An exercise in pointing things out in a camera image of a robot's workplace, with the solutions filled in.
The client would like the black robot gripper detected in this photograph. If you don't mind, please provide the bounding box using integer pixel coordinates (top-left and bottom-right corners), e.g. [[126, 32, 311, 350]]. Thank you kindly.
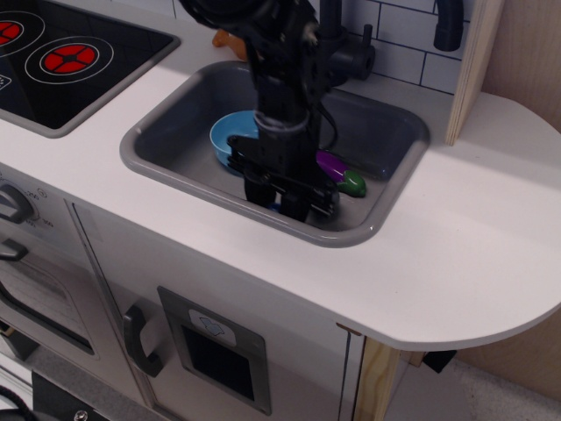
[[225, 125, 341, 223]]

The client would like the light blue plastic bowl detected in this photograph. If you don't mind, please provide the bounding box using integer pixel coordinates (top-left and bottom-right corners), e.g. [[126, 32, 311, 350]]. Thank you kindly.
[[209, 111, 259, 177]]

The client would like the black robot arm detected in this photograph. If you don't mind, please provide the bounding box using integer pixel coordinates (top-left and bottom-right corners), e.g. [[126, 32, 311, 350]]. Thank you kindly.
[[181, 1, 339, 221]]

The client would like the grey toy sink basin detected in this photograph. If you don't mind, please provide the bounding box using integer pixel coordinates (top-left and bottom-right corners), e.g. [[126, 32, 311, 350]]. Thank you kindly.
[[120, 61, 430, 247]]

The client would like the purple toy eggplant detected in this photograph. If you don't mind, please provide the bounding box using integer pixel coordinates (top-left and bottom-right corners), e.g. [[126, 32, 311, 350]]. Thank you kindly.
[[316, 150, 366, 197]]

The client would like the black toy faucet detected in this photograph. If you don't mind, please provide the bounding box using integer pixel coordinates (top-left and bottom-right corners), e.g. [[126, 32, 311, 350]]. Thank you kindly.
[[311, 1, 466, 93]]

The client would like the grey ice dispenser panel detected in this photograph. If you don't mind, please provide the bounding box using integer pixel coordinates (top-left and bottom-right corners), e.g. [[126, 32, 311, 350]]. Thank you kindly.
[[158, 287, 272, 416]]

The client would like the white toy cabinet door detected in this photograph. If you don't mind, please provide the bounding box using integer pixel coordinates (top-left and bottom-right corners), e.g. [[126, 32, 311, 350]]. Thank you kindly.
[[75, 205, 362, 420]]

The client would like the orange toy chicken drumstick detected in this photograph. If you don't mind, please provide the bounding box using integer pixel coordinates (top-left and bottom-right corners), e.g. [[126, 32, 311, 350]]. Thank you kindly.
[[212, 29, 247, 61]]

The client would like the white toy oven door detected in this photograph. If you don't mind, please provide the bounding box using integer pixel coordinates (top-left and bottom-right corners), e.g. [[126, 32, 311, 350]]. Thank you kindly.
[[1, 234, 145, 403]]

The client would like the black toy stovetop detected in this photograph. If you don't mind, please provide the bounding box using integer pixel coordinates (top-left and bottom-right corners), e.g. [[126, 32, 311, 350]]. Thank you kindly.
[[1, 1, 180, 139]]

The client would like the grey oven knob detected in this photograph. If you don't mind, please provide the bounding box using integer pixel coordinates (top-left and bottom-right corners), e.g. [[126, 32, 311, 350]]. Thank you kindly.
[[1, 184, 34, 224]]

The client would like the grey cabinet door handle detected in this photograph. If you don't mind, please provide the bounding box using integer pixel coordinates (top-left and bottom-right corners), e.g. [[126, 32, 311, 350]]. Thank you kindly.
[[122, 305, 163, 378]]

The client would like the grey oven door handle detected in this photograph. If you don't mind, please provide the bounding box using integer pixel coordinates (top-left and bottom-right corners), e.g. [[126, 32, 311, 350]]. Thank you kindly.
[[0, 239, 29, 261]]

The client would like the light wooden side post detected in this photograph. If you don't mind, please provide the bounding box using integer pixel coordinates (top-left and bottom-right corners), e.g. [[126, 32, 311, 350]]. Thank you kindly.
[[444, 0, 505, 146]]

